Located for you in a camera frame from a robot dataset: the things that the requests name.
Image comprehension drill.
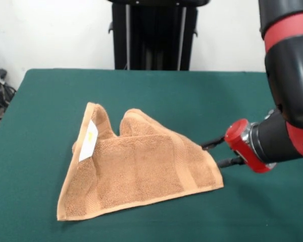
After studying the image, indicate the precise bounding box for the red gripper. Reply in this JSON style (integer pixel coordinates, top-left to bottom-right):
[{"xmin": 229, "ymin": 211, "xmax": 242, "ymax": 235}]
[{"xmin": 200, "ymin": 118, "xmax": 277, "ymax": 174}]

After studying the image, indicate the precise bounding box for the orange terry towel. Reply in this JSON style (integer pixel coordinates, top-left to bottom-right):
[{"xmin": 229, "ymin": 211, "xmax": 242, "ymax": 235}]
[{"xmin": 56, "ymin": 101, "xmax": 224, "ymax": 222}]

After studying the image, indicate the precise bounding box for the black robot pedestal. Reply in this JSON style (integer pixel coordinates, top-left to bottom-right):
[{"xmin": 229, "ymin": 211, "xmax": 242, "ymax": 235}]
[{"xmin": 106, "ymin": 0, "xmax": 212, "ymax": 71}]

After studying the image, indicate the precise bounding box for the dark green table cloth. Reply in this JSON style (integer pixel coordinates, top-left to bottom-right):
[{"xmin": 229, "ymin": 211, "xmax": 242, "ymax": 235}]
[{"xmin": 0, "ymin": 68, "xmax": 303, "ymax": 242}]

